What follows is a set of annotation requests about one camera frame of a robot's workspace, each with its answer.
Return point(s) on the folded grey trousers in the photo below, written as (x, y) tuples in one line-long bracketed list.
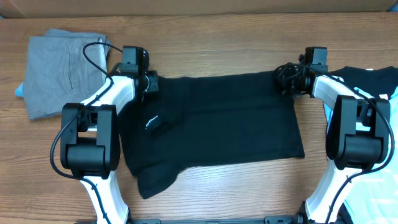
[(58, 70)]

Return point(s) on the black garment under pile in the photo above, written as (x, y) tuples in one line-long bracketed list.
[(375, 82)]

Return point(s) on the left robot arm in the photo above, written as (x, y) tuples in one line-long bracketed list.
[(89, 136)]

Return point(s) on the light blue folded cloth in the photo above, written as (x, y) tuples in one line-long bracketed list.
[(19, 91)]

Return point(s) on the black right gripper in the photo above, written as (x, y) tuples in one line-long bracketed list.
[(280, 77)]

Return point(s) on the light blue printed t-shirt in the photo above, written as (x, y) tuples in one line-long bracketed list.
[(373, 198)]

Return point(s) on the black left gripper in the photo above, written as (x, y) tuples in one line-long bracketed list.
[(153, 83)]

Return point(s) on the black t-shirt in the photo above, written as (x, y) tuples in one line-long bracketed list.
[(207, 121)]

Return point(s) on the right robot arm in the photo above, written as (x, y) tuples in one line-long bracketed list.
[(359, 139)]

